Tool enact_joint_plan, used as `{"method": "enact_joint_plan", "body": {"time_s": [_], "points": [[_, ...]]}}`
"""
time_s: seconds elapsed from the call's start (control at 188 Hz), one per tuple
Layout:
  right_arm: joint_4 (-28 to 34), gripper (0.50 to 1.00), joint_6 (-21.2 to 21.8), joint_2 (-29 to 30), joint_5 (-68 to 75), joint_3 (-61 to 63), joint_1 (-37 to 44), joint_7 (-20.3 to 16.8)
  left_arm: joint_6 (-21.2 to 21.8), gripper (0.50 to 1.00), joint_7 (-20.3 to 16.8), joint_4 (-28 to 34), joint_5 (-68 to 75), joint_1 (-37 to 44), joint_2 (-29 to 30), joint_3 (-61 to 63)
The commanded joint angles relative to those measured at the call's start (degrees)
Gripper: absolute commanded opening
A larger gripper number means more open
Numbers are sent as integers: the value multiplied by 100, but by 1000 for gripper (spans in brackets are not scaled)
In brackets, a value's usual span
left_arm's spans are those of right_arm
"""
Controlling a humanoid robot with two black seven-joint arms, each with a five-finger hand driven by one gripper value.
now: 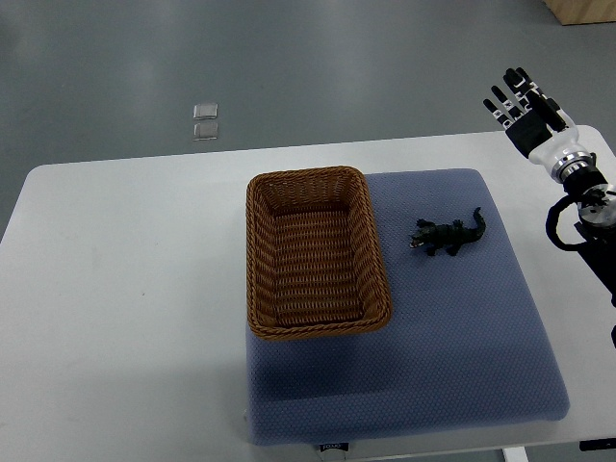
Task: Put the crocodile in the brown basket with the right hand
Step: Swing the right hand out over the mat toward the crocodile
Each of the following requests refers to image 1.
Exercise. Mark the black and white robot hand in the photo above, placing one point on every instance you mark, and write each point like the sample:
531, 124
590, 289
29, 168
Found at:
537, 126

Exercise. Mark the dark toy crocodile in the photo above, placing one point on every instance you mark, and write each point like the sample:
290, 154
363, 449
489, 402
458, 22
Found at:
450, 237

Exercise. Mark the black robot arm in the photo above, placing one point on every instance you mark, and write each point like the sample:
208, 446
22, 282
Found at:
594, 197

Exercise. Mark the brown wicker basket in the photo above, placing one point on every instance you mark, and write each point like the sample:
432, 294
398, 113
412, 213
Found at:
314, 266

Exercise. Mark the wooden box corner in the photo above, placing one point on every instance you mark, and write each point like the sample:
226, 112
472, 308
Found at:
581, 12

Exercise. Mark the blue-grey foam cushion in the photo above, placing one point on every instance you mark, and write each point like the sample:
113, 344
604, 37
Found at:
465, 346

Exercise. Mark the black table control panel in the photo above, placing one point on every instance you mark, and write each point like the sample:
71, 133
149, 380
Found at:
597, 444

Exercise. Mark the white table leg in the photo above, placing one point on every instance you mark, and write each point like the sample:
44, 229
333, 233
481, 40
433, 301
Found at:
515, 454

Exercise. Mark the lower grey floor plate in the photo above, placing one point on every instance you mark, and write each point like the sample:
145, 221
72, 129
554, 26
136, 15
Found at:
205, 131

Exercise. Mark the grey floor plate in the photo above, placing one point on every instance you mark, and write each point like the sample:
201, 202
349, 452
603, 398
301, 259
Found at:
205, 131
207, 110

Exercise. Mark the upper grey floor plate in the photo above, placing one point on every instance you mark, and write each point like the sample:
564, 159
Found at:
207, 110

